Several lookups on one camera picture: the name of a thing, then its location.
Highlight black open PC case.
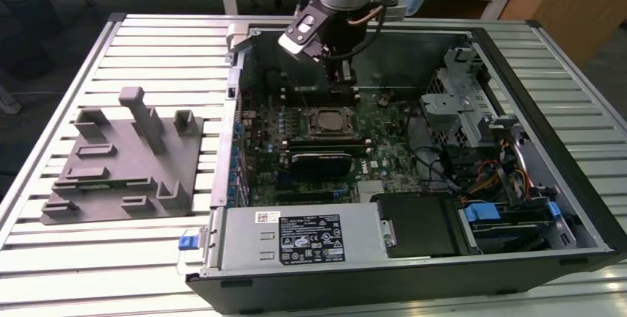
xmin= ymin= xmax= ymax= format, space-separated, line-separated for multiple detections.
xmin=184 ymin=22 xmax=627 ymax=315

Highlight silver power supply unit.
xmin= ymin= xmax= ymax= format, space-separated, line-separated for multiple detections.
xmin=215 ymin=205 xmax=394 ymax=272

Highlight black CPU socket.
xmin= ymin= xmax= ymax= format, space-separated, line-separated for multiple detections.
xmin=306 ymin=108 xmax=355 ymax=138

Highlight blue disk carrier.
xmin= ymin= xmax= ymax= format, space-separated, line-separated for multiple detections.
xmin=463 ymin=201 xmax=563 ymax=239

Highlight black graphics card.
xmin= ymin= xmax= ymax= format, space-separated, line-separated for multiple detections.
xmin=290 ymin=152 xmax=354 ymax=180

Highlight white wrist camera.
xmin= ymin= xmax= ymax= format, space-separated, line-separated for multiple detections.
xmin=278 ymin=3 xmax=330 ymax=62

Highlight black installed RAM stick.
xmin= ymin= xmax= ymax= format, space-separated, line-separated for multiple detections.
xmin=290 ymin=144 xmax=368 ymax=156
xmin=286 ymin=87 xmax=355 ymax=98
xmin=288 ymin=138 xmax=367 ymax=149

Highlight grey parts rack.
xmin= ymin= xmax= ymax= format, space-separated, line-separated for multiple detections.
xmin=39 ymin=86 xmax=206 ymax=225

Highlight silver metal drive cage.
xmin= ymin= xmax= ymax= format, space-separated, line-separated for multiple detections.
xmin=419 ymin=47 xmax=497 ymax=149

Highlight silver square CPU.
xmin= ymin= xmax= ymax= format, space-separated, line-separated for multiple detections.
xmin=315 ymin=111 xmax=350 ymax=131

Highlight silver finned heat sink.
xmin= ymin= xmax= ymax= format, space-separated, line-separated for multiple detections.
xmin=359 ymin=180 xmax=390 ymax=204

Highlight green motherboard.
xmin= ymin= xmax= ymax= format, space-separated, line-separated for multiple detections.
xmin=234 ymin=88 xmax=428 ymax=208

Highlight metal socket cover frame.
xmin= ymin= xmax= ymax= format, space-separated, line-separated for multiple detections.
xmin=308 ymin=109 xmax=354 ymax=136

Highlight wooden cabinet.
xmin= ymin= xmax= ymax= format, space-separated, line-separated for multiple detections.
xmin=499 ymin=0 xmax=627 ymax=72

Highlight green RAM stick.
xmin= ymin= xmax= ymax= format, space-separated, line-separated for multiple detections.
xmin=76 ymin=179 xmax=130 ymax=189

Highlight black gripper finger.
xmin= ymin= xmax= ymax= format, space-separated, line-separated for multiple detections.
xmin=328 ymin=58 xmax=356 ymax=92

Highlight orange yellow power wires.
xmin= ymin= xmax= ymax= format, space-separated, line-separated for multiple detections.
xmin=459 ymin=161 xmax=534 ymax=200

